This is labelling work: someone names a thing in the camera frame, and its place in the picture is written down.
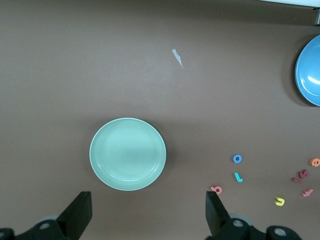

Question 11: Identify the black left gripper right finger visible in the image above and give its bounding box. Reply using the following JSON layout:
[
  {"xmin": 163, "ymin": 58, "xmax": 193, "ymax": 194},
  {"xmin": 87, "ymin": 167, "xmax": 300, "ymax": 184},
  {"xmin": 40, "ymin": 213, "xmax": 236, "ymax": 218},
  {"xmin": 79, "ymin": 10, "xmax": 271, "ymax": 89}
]
[{"xmin": 205, "ymin": 190, "xmax": 266, "ymax": 240}]

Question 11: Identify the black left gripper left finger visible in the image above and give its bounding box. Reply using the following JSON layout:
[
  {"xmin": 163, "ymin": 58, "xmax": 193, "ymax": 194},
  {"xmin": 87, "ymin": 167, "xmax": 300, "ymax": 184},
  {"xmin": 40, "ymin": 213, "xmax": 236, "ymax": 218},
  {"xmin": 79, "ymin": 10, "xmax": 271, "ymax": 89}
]
[{"xmin": 16, "ymin": 191, "xmax": 93, "ymax": 240}]

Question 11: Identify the green plate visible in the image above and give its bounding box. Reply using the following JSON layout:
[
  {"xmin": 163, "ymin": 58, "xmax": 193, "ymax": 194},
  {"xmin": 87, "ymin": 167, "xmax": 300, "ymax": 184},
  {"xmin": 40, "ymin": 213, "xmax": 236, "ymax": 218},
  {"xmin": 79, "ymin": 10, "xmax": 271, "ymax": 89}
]
[{"xmin": 89, "ymin": 117, "xmax": 167, "ymax": 192}]

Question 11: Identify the brown table cover mat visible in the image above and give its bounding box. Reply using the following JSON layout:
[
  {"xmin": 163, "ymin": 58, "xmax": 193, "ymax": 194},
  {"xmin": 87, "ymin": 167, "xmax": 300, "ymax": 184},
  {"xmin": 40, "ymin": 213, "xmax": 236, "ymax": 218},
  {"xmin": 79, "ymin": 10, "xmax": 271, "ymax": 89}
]
[{"xmin": 0, "ymin": 0, "xmax": 320, "ymax": 240}]

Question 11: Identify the white tape scrap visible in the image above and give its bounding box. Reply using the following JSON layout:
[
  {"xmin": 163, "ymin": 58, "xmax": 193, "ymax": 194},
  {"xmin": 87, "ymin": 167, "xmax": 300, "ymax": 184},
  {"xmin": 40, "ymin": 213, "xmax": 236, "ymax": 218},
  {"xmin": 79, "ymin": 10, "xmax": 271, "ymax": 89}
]
[{"xmin": 171, "ymin": 48, "xmax": 185, "ymax": 69}]

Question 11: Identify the blue plate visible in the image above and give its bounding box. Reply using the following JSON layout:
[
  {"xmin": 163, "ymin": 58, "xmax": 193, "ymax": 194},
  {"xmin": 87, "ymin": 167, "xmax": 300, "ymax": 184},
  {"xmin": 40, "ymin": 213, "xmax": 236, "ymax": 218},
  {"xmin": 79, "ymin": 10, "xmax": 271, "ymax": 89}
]
[{"xmin": 294, "ymin": 34, "xmax": 320, "ymax": 107}]

